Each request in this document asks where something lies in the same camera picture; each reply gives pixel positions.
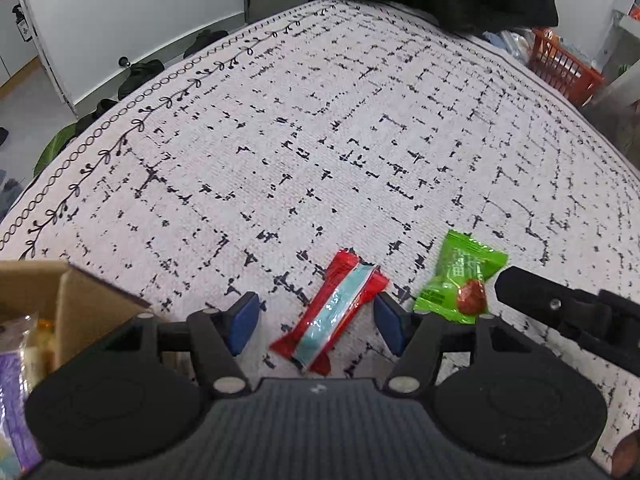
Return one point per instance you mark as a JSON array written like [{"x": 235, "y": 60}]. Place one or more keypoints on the white door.
[{"x": 135, "y": 20}]

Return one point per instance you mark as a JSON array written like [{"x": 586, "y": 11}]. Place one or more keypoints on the purple wafer packet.
[{"x": 15, "y": 410}]

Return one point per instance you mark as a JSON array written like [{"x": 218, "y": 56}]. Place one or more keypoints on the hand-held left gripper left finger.
[{"x": 245, "y": 322}]

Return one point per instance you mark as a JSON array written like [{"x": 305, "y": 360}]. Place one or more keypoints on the black door stopper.
[{"x": 123, "y": 61}]

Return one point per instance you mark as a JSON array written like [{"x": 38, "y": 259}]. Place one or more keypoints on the green leaf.
[{"x": 52, "y": 147}]

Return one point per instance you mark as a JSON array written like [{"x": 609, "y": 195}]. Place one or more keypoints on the orange plastic basket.
[{"x": 565, "y": 67}]

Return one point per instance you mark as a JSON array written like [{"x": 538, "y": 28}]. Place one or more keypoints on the white black-patterned blanket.
[{"x": 320, "y": 135}]

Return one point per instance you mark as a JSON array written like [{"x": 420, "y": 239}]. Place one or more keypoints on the light green snack packet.
[{"x": 460, "y": 275}]

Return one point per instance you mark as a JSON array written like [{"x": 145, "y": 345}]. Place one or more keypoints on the black shoe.
[
  {"x": 142, "y": 77},
  {"x": 97, "y": 115},
  {"x": 205, "y": 42}
]

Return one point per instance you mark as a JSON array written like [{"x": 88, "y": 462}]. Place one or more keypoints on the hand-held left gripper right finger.
[{"x": 391, "y": 325}]

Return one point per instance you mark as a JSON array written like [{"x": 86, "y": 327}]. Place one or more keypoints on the brown cardboard box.
[{"x": 85, "y": 300}]

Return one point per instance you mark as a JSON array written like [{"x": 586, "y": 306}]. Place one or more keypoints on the red and blue snack packet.
[{"x": 335, "y": 310}]

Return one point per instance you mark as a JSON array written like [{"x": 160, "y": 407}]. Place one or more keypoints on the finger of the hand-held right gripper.
[{"x": 550, "y": 302}]

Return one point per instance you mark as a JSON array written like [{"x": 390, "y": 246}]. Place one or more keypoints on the clear cracker packet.
[{"x": 27, "y": 345}]

